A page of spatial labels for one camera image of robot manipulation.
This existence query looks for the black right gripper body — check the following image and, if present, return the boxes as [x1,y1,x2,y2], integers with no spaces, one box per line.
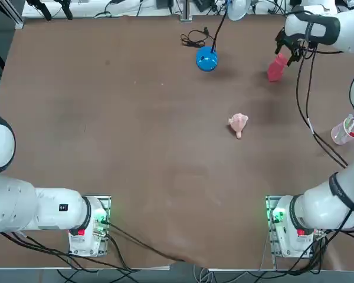
[283,32,312,57]

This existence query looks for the tall red block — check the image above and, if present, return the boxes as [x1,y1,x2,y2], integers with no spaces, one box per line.
[271,53,289,75]

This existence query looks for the aluminium frame rail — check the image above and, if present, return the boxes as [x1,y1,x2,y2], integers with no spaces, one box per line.
[0,0,25,29]

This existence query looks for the black left arm base cables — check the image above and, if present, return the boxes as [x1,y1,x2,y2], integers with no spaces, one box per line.
[0,220,185,272]

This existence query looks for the clear plastic cup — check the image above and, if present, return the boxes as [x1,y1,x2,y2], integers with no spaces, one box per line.
[330,114,354,146]

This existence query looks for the aluminium frame post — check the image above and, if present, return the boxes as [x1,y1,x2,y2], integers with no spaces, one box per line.
[179,0,194,22]

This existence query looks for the pink plush toy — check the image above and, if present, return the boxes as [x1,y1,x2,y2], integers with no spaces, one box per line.
[227,113,250,140]

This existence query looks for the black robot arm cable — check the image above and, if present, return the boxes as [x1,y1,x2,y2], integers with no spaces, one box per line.
[295,44,350,168]

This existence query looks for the black lamp power cable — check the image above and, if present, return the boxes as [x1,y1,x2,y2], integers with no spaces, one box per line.
[180,27,210,48]

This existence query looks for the blue desk lamp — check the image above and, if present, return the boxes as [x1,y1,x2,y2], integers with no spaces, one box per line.
[195,0,249,73]

